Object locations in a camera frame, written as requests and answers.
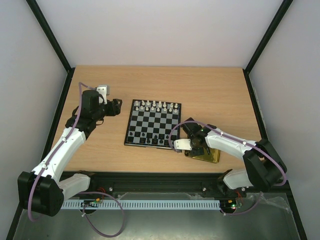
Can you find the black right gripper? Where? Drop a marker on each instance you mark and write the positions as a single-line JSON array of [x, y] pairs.
[[195, 151]]

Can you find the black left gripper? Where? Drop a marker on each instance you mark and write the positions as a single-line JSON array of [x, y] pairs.
[[115, 108]]

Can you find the black king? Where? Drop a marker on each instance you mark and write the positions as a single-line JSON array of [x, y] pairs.
[[155, 141]]

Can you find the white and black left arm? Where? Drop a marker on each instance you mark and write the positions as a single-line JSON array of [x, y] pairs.
[[42, 190]]

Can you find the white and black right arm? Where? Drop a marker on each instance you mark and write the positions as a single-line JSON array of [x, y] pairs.
[[263, 167]]

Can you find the white chess piece row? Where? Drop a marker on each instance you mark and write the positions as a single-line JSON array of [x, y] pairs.
[[155, 106]]

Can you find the gold rectangular tray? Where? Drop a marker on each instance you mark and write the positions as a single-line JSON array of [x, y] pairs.
[[210, 155]]

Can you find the black and grey chessboard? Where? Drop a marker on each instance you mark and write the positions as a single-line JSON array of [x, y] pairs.
[[152, 123]]

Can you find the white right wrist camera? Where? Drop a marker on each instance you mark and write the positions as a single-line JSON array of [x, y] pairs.
[[182, 145]]

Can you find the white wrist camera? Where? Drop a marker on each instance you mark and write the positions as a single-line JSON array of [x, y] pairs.
[[182, 145], [104, 92]]

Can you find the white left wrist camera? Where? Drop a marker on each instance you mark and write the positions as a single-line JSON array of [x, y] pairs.
[[104, 92]]

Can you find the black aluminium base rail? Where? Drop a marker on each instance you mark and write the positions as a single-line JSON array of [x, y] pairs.
[[208, 185]]

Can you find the slotted grey cable duct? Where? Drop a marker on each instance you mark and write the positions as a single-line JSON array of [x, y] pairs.
[[78, 204]]

